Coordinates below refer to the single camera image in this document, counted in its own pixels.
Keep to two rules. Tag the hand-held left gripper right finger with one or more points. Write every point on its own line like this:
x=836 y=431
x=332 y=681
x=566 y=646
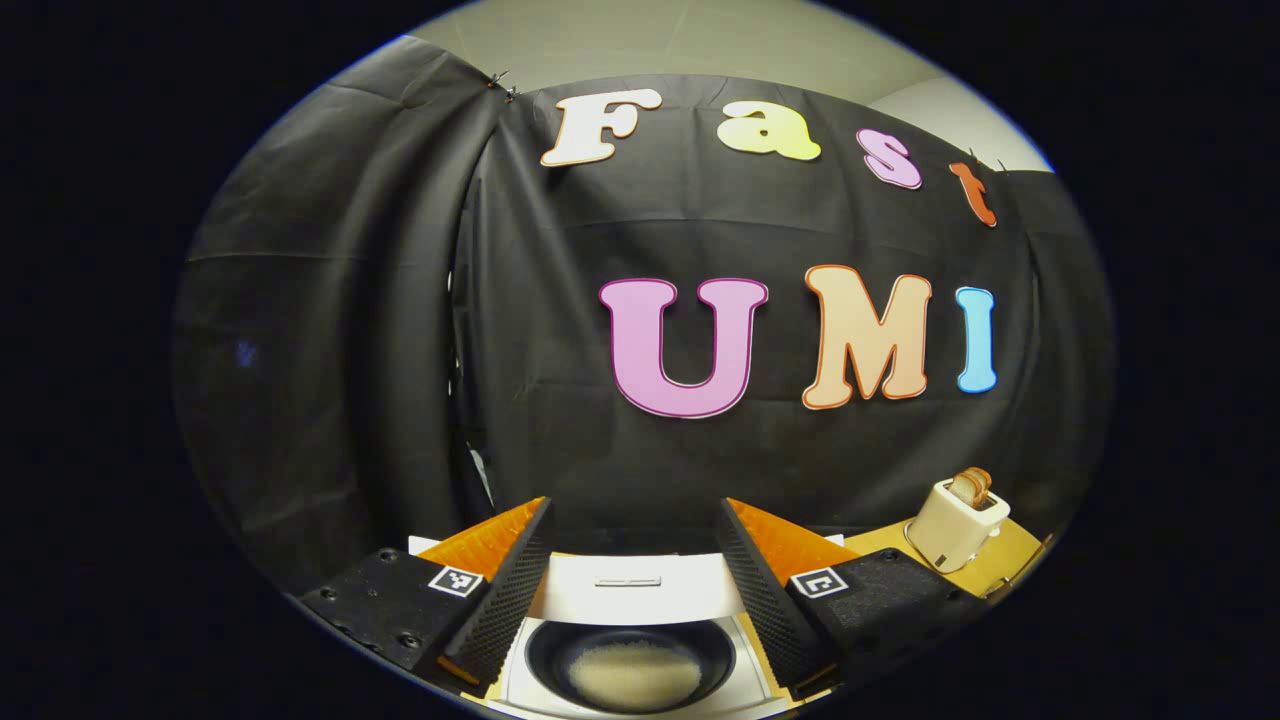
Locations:
x=755 y=600

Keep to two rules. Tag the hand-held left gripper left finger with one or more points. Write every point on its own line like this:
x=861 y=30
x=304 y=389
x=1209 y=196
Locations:
x=512 y=590

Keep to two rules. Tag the white rice cooker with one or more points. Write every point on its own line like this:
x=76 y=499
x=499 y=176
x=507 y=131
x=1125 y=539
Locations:
x=640 y=600

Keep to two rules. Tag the white rice pile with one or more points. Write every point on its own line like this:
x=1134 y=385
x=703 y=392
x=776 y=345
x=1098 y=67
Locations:
x=635 y=675

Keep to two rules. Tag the white toaster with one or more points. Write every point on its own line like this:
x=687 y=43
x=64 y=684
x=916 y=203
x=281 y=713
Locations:
x=955 y=535

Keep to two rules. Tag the toasted bread slice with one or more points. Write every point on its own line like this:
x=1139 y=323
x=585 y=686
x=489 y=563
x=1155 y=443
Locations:
x=983 y=484
x=962 y=488

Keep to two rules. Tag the black backdrop cloth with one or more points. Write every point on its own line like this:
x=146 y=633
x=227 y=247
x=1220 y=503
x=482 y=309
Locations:
x=350 y=350

